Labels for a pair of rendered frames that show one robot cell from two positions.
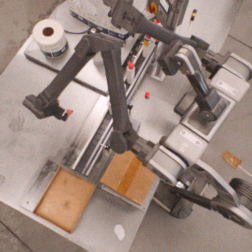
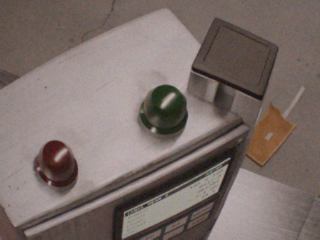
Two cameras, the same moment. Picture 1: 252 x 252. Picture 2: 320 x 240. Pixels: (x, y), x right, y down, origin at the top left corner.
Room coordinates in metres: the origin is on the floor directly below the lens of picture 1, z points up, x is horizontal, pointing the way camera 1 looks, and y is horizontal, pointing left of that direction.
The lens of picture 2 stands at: (1.00, 0.01, 1.86)
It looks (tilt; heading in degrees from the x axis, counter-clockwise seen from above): 58 degrees down; 257
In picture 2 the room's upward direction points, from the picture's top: 10 degrees clockwise
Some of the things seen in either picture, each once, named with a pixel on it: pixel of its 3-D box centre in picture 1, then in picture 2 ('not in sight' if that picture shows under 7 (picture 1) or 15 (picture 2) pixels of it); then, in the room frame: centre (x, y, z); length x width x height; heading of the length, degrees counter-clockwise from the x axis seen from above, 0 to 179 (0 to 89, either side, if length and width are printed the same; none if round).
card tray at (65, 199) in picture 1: (65, 198); not in sight; (0.04, 0.35, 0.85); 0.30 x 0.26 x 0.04; 153
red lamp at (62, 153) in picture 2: not in sight; (56, 161); (1.01, -0.19, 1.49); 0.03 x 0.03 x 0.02
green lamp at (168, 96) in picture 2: not in sight; (165, 106); (0.95, -0.22, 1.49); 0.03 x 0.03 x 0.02
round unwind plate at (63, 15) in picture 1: (77, 15); not in sight; (1.35, 0.36, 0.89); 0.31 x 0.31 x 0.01
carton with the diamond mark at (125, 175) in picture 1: (133, 170); not in sight; (0.19, -0.05, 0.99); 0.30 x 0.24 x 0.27; 152
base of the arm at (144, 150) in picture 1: (143, 149); not in sight; (0.21, -0.08, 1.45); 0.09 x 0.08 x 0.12; 142
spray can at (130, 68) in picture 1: (130, 73); not in sight; (0.82, -0.04, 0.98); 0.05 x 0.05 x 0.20
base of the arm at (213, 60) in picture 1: (212, 61); not in sight; (0.60, -0.38, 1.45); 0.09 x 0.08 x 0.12; 142
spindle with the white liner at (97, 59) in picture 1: (96, 46); not in sight; (0.99, 0.19, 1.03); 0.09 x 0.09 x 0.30
